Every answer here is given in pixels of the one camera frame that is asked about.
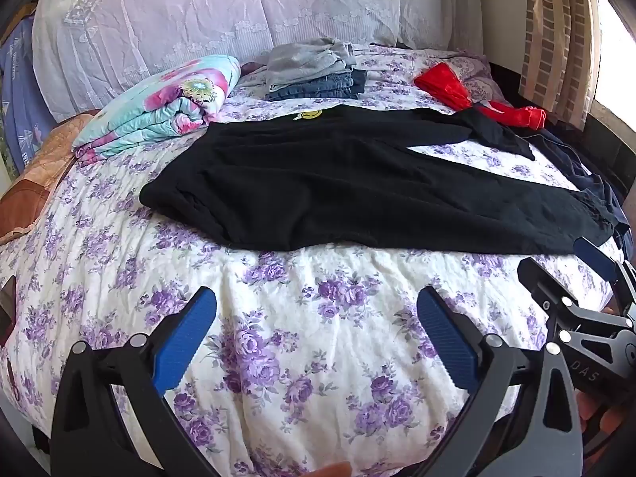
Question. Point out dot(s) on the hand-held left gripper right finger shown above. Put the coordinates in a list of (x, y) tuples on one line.
[(447, 343)]

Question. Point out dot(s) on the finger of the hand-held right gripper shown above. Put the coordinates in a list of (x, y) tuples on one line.
[(598, 258), (544, 283)]

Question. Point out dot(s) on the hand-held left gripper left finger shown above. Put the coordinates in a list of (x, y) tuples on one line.
[(185, 338)]

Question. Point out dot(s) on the black pants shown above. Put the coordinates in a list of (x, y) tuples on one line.
[(323, 184)]

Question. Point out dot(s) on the person's right hand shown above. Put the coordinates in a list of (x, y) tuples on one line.
[(590, 410)]

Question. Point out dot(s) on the dark navy cloth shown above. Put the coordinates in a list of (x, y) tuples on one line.
[(581, 169)]

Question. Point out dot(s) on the purple floral bed sheet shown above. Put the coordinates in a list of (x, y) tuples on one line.
[(308, 308)]

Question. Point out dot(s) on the window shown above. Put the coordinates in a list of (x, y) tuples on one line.
[(616, 49)]

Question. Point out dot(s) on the orange brown blanket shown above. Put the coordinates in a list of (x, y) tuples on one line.
[(39, 179)]

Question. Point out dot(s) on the red cloth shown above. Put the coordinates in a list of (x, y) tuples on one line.
[(447, 87)]

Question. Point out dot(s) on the purple floral pillow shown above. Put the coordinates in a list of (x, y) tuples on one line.
[(472, 72)]

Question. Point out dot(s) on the beige checked curtain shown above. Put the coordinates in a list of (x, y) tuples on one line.
[(556, 35)]

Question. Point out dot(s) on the folded cyan pink floral quilt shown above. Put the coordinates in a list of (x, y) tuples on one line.
[(164, 104)]

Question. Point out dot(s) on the folded blue jeans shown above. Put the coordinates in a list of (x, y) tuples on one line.
[(328, 87)]

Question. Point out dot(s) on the blue printed cloth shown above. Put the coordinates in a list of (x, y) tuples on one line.
[(20, 89)]

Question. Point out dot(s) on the folded grey clothes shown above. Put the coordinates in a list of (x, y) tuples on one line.
[(303, 59)]

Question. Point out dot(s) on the white lace cover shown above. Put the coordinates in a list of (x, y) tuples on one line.
[(198, 20)]

